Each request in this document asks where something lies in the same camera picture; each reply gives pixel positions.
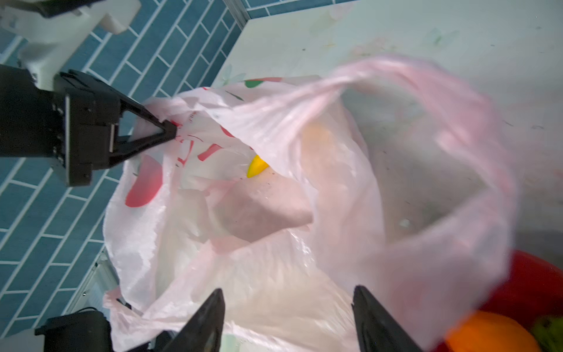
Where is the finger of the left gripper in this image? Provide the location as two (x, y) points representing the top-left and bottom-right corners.
(111, 130), (177, 167)
(115, 94), (177, 132)

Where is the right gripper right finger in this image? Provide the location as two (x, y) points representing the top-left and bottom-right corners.
(352, 285), (422, 352)

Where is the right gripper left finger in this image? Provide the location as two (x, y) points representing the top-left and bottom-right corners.
(163, 288), (226, 352)

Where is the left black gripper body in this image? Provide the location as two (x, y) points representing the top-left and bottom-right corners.
(1, 65), (121, 187)

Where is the yellow fake banana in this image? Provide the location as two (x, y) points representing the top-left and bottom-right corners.
(246, 155), (269, 178)

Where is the orange fake fruit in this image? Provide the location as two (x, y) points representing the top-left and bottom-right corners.
(445, 311), (541, 352)

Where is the pink plastic bag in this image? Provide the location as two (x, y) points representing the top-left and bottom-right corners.
(104, 56), (518, 351)

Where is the green fake kiwi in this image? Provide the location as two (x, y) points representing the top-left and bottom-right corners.
(531, 316), (563, 352)

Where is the red flower-shaped plate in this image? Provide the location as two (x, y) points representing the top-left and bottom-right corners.
(435, 251), (562, 351)

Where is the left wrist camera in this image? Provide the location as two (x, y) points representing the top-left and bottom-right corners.
(1, 0), (142, 91)

